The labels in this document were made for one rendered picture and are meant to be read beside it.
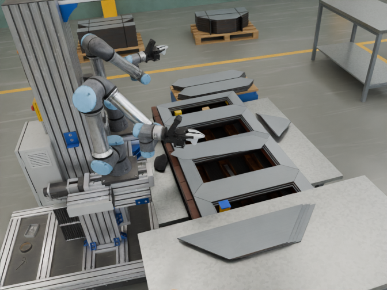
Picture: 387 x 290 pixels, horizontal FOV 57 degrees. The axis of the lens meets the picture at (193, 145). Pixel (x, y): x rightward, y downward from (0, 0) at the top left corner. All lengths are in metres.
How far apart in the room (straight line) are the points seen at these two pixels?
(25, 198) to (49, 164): 1.64
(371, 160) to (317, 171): 1.55
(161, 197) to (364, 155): 2.44
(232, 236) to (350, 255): 0.53
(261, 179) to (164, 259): 0.95
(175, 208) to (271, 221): 0.83
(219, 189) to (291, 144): 0.84
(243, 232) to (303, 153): 1.19
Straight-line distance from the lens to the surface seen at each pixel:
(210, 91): 3.40
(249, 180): 2.36
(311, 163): 2.72
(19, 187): 4.14
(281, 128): 2.98
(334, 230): 1.89
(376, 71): 5.56
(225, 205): 2.15
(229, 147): 2.64
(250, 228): 1.79
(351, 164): 4.03
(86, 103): 1.79
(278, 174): 2.43
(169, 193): 2.55
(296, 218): 1.86
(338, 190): 2.09
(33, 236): 3.23
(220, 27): 6.98
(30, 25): 2.02
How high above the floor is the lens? 2.43
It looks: 36 degrees down
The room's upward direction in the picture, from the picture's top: 4 degrees counter-clockwise
